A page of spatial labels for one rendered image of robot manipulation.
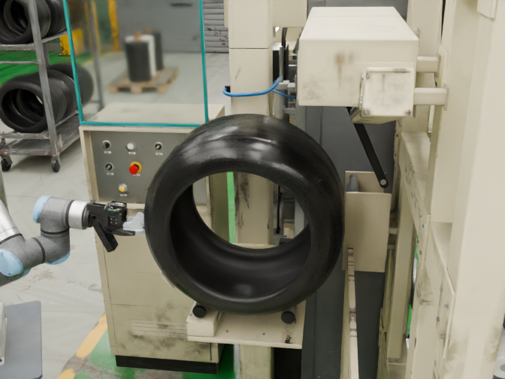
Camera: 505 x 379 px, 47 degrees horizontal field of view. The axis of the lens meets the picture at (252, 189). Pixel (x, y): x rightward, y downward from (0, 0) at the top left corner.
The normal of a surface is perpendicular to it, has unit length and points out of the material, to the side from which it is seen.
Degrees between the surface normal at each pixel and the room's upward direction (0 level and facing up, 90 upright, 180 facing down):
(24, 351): 0
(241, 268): 35
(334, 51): 90
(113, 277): 90
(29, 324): 0
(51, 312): 0
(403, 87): 72
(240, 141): 42
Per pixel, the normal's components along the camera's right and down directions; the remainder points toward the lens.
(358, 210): -0.14, 0.40
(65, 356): -0.02, -0.92
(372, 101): -0.14, 0.09
